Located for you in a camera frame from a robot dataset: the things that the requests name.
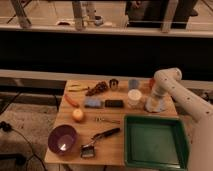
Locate blue sponge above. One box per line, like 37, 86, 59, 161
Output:
84, 98, 102, 108

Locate metal cup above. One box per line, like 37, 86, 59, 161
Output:
109, 79, 119, 91

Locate blue grey cup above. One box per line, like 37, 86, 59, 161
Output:
128, 79, 139, 90

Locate purple bowl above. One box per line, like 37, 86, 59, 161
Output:
48, 124, 77, 155

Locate black cable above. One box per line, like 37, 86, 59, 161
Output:
0, 92, 49, 171

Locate yellow handled pliers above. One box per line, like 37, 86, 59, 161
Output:
67, 84, 89, 92

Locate black rectangular block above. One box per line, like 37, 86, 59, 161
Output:
105, 100, 124, 108

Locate blue grey towel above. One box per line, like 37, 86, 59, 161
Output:
146, 101, 166, 113

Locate black handled brush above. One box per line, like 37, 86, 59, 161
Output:
80, 127, 120, 158

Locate orange fruit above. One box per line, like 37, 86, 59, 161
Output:
72, 109, 84, 122

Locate green plastic tray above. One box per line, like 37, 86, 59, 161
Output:
124, 115, 189, 171

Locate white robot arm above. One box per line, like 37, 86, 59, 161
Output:
145, 68, 213, 171

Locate white lidded container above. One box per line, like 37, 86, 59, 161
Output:
128, 89, 142, 106

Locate person in background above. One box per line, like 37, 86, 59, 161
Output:
125, 0, 198, 29

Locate brown grape bunch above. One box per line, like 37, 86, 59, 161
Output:
86, 81, 108, 96

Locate red bowl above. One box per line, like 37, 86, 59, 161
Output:
149, 78, 155, 90

